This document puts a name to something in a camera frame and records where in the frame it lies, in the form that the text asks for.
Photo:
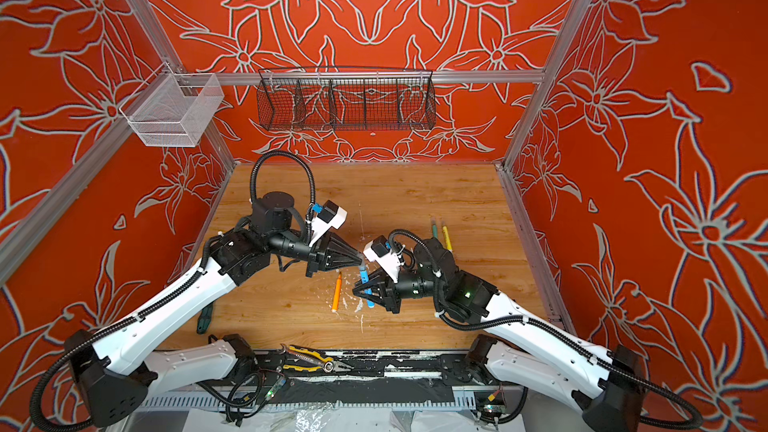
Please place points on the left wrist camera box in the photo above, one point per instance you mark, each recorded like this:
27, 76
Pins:
326, 216

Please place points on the yellow pen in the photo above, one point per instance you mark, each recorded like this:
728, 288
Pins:
446, 236

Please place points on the black wire basket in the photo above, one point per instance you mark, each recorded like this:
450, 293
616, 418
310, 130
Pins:
346, 99

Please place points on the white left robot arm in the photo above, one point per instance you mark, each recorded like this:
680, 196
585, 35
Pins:
118, 367

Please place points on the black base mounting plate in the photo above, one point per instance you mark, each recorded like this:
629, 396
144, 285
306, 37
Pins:
452, 367

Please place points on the white slotted cable duct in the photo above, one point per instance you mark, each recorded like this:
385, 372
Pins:
185, 401

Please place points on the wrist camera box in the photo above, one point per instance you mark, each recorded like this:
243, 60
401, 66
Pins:
326, 216
381, 252

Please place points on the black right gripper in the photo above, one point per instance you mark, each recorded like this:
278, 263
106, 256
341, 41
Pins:
390, 292

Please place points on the green handled screwdriver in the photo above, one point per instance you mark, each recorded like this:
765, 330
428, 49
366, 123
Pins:
204, 319

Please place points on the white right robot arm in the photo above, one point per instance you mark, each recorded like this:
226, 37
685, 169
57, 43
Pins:
604, 386

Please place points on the white mesh basket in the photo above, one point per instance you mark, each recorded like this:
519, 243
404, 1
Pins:
168, 114

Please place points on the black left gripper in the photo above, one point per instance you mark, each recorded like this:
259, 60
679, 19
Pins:
320, 253

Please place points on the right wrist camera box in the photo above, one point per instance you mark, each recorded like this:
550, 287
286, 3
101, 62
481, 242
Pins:
381, 252

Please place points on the yellow handled pliers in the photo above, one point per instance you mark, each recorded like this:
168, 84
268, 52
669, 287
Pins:
309, 360

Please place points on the orange pen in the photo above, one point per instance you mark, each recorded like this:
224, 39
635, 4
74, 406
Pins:
337, 293

